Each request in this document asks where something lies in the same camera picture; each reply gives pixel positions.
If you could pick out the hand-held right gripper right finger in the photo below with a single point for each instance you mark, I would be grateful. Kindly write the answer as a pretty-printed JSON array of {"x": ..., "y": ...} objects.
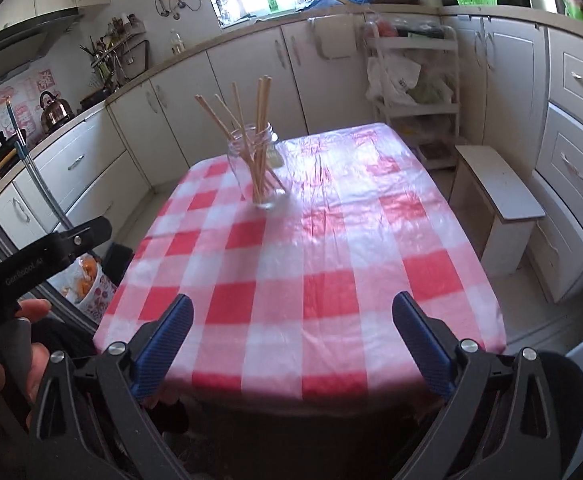
[{"x": 421, "y": 345}]

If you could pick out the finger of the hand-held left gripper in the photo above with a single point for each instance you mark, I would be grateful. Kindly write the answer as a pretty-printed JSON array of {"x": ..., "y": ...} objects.
[{"x": 84, "y": 237}]

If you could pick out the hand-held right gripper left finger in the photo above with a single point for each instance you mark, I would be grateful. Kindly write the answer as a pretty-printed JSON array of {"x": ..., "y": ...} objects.
[{"x": 166, "y": 345}]

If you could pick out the clear glass jar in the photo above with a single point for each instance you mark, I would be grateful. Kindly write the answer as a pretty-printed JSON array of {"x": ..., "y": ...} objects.
[{"x": 274, "y": 180}]

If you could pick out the bunch of chopsticks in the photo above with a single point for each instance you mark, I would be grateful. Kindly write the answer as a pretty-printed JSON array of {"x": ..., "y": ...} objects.
[{"x": 260, "y": 150}]

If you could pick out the person's left hand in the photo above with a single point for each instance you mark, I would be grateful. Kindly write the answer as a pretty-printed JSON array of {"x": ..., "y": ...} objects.
[{"x": 40, "y": 370}]

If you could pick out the black bin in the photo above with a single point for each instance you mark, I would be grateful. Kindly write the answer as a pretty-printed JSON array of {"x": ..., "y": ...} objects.
[{"x": 119, "y": 262}]

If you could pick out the floral bag with oranges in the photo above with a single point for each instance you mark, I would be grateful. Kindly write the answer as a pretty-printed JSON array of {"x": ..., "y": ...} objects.
[{"x": 89, "y": 285}]

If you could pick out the metal mop pole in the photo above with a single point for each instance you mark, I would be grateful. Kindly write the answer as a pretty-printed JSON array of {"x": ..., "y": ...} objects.
[{"x": 41, "y": 182}]

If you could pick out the white stove cabinet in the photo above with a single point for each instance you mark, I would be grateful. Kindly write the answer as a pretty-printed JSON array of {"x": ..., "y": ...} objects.
[{"x": 96, "y": 150}]

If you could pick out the black pot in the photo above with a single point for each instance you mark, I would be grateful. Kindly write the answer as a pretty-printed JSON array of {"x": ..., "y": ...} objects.
[{"x": 4, "y": 152}]

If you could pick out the red white checkered tablecloth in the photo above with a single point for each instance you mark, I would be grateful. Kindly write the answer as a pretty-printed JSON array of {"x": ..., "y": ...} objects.
[{"x": 321, "y": 270}]

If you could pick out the steel kettle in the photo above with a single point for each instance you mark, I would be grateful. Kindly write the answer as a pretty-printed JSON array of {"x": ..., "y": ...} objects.
[{"x": 55, "y": 112}]

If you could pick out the white stool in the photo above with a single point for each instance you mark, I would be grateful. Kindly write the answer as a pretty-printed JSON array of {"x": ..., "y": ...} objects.
[{"x": 496, "y": 185}]

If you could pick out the kitchen utensil rack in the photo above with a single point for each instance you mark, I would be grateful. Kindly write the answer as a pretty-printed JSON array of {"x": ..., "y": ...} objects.
[{"x": 106, "y": 57}]

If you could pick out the dark range hood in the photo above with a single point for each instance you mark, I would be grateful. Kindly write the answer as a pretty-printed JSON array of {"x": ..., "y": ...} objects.
[{"x": 11, "y": 50}]

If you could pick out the clear plastic bottle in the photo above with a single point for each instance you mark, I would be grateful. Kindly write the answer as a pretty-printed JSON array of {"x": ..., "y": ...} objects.
[{"x": 176, "y": 44}]

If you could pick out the white drawer cabinet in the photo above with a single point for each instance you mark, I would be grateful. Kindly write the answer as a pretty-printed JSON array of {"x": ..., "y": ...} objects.
[{"x": 571, "y": 160}]

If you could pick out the white sink cabinet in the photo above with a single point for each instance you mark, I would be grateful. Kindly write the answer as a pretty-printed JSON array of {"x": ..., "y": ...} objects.
[{"x": 251, "y": 60}]

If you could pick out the green plastic bag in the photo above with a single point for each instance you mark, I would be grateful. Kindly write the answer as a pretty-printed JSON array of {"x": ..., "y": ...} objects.
[{"x": 431, "y": 90}]

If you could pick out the white plastic bag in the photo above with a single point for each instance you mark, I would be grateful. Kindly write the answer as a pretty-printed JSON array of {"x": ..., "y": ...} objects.
[{"x": 391, "y": 80}]

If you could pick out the white double-door cabinet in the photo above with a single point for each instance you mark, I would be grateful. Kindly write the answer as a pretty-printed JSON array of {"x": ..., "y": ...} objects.
[{"x": 501, "y": 70}]

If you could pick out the small green box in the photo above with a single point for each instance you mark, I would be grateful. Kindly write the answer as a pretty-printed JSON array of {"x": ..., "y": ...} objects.
[{"x": 272, "y": 2}]

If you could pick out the white shelf rack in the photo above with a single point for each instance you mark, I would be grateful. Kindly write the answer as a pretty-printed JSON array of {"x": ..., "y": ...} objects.
[{"x": 421, "y": 44}]

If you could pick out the pink wall stickers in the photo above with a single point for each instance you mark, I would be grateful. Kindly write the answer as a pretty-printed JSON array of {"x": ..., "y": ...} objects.
[{"x": 36, "y": 82}]

